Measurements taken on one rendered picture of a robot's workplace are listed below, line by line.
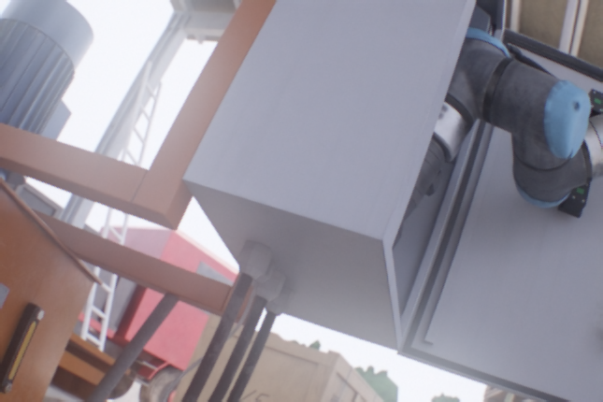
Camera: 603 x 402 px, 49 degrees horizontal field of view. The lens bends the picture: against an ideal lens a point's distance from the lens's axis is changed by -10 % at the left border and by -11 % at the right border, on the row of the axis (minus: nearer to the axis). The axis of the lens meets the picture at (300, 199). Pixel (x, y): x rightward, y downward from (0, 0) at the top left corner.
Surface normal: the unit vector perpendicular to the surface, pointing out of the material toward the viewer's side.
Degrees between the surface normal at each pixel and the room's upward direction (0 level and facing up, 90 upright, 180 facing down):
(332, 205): 90
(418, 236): 90
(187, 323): 90
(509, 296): 90
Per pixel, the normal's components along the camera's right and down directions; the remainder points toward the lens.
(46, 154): -0.16, -0.44
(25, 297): 0.92, 0.31
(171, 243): 0.70, -0.07
